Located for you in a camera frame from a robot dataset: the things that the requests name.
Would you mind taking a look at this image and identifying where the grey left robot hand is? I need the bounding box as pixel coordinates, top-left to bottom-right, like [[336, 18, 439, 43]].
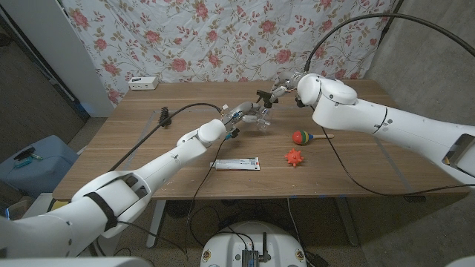
[[221, 102, 272, 140]]

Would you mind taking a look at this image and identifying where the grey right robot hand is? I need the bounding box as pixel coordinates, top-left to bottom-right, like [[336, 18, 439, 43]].
[[269, 70, 304, 108]]

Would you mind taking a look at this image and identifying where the clear plastic dispenser bottle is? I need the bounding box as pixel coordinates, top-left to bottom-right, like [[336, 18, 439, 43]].
[[255, 109, 273, 133]]

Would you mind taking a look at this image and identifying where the black pump spray head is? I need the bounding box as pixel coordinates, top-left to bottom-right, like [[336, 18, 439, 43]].
[[255, 90, 279, 108]]

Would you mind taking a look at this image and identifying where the colourful striped wooden maraca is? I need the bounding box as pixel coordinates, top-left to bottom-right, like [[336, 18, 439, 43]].
[[292, 130, 335, 146]]

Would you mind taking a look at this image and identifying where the orange spiky stress ball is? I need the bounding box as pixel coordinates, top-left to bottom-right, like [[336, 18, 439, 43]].
[[284, 148, 305, 168]]

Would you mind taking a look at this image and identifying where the white toothpaste tube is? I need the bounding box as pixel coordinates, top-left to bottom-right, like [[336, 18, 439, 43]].
[[209, 156, 261, 171]]

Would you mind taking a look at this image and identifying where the floral backdrop cloth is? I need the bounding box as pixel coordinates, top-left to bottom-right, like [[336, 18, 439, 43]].
[[61, 0, 396, 107]]

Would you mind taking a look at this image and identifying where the black ridged clip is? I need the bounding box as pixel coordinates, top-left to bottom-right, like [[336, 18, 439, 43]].
[[159, 106, 172, 128]]

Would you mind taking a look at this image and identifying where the white power strip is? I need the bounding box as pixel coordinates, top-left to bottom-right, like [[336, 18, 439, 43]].
[[128, 76, 160, 91]]

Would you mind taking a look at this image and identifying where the black round floor fan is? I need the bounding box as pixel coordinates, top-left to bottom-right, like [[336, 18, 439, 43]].
[[165, 200, 197, 219]]

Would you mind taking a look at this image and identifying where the black backdrop stand pole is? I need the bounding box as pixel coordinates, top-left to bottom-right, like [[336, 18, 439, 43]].
[[376, 0, 404, 36]]

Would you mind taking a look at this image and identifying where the black antenna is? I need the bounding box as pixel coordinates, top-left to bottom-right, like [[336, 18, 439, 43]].
[[259, 232, 271, 263]]

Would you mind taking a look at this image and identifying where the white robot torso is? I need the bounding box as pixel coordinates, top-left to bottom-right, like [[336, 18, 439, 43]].
[[199, 221, 308, 267]]

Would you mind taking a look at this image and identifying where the white table leg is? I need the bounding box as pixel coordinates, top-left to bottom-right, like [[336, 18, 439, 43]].
[[145, 200, 167, 249]]

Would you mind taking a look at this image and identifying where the black electronics module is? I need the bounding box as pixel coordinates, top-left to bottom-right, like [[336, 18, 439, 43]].
[[241, 248, 260, 267]]

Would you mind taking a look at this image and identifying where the grey table leg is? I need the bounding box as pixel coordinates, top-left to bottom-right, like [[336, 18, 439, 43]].
[[333, 197, 360, 248]]

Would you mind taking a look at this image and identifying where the black power adapter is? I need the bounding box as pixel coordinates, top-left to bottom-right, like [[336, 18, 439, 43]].
[[304, 251, 330, 267]]

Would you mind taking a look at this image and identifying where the blue plastic storage box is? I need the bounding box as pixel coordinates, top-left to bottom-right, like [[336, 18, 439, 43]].
[[0, 134, 80, 200]]

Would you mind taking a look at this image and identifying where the teal pen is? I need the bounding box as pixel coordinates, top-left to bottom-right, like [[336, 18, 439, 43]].
[[14, 154, 44, 170]]

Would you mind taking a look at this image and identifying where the thin black left hand cable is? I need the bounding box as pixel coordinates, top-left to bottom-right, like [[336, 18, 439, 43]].
[[184, 136, 229, 257]]

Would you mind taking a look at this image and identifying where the thin black hand cable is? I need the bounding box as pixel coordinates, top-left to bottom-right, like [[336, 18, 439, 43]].
[[184, 136, 229, 257], [320, 125, 475, 197]]

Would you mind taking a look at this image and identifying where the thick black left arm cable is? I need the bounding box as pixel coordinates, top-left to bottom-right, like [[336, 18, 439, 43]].
[[108, 102, 226, 172]]

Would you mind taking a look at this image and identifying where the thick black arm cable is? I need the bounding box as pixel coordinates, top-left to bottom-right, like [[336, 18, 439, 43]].
[[303, 13, 475, 57], [108, 102, 226, 172]]

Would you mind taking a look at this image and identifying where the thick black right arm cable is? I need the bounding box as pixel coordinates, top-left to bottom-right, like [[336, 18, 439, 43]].
[[303, 13, 475, 57]]

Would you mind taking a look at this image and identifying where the thin black right hand cable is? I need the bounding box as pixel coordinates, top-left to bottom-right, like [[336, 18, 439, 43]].
[[320, 125, 475, 197]]

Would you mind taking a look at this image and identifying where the grey floor cable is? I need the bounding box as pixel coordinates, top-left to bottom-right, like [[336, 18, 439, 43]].
[[286, 198, 309, 257]]

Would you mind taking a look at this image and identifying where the black handled tool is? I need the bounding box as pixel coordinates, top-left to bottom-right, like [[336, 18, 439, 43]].
[[13, 146, 36, 162]]

